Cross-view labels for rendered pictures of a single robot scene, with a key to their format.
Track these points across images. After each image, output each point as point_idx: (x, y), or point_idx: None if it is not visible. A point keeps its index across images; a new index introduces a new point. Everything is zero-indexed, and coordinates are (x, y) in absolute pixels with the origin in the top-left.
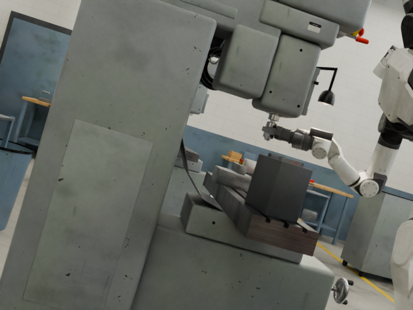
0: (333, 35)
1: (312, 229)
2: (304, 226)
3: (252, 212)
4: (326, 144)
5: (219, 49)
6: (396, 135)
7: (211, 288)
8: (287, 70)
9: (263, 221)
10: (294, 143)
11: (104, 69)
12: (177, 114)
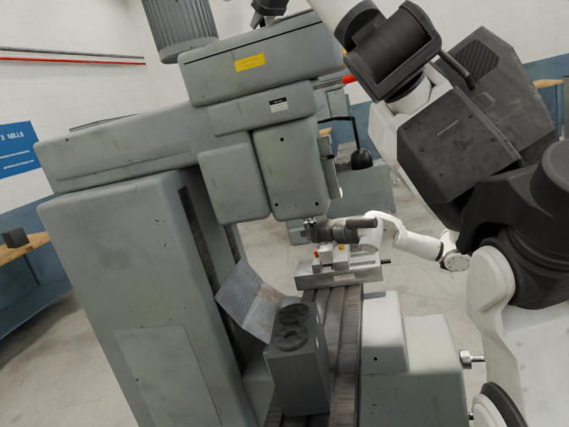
0: (308, 100)
1: (350, 419)
2: (342, 413)
3: (266, 424)
4: (372, 235)
5: None
6: None
7: None
8: (280, 171)
9: None
10: (339, 242)
11: (102, 280)
12: (185, 290)
